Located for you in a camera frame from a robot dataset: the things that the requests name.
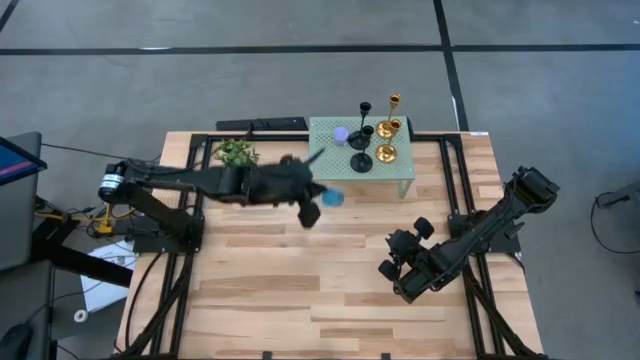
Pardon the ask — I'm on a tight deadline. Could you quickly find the grey desk top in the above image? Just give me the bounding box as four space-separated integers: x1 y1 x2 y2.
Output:
0 131 44 272

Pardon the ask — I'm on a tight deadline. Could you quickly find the black desk stand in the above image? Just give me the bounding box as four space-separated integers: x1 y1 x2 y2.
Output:
29 197 135 290

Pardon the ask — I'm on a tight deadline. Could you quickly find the black floor cable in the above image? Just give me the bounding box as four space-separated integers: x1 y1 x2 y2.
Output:
589 191 640 256

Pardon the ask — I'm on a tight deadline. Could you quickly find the yellow cable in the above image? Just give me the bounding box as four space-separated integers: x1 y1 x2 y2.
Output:
33 202 136 237

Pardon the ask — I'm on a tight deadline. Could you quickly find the blue candle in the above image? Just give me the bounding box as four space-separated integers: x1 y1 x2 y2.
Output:
320 185 346 209

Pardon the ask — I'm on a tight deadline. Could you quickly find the white paper sheet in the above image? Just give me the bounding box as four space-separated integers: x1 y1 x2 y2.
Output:
79 239 137 314

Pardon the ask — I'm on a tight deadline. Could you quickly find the mint green perforated shelf riser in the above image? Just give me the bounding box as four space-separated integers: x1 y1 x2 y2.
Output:
307 115 417 199

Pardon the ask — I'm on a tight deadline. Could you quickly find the black power strip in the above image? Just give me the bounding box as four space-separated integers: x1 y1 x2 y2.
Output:
215 116 309 134

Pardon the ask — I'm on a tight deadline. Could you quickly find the black aluminium table frame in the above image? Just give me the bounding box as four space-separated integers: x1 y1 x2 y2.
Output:
113 130 547 360

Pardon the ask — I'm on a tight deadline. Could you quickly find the black computer mouse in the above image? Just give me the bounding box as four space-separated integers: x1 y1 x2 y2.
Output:
0 322 34 360

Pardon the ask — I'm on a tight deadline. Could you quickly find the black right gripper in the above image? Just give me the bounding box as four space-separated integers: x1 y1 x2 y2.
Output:
378 218 451 305

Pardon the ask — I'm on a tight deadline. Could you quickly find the black candlestick holder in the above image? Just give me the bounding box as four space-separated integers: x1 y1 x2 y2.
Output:
349 124 376 175
347 101 373 151

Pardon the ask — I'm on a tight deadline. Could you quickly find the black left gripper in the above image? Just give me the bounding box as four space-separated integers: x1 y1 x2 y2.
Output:
241 147 330 230

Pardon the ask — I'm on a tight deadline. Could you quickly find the gold candlestick holder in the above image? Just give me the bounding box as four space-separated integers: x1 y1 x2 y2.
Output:
374 118 403 165
375 92 403 141

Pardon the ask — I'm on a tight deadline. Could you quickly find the monitor with blue screen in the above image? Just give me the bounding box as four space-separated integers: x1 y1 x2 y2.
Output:
0 134 49 187

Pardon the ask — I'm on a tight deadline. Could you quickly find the green plant in white pot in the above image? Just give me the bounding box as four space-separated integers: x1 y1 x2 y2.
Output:
213 138 262 169

